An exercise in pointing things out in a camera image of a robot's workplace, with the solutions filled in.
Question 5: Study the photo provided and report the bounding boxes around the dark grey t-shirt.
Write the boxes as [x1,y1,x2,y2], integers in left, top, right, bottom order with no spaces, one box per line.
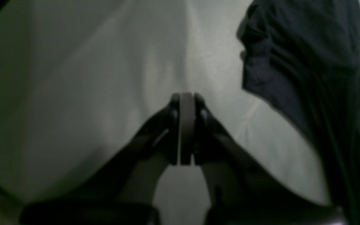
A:
[238,0,360,225]

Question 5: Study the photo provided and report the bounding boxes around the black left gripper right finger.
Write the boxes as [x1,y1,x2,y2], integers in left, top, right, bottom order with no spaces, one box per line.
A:
[192,93,346,225]

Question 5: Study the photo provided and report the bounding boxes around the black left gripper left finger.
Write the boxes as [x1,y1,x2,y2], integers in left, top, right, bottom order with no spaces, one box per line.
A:
[21,93,180,225]

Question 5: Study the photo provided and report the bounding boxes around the light green table cloth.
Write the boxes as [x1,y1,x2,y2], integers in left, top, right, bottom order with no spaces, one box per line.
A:
[0,0,360,225]

